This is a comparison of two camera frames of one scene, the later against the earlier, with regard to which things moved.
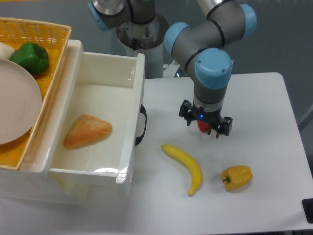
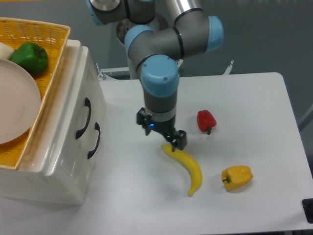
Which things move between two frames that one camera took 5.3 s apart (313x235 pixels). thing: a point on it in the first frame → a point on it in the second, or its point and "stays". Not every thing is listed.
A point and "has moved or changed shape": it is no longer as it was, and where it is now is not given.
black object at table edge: x=307 y=207 stays
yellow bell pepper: x=237 y=176 stays
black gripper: x=221 y=125 → x=163 y=122
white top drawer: x=92 y=133 has moved or changed shape
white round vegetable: x=6 y=51 stays
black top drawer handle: x=143 y=111 → x=87 y=103
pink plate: x=20 y=104 stays
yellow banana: x=194 y=168 stays
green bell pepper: x=33 y=57 stays
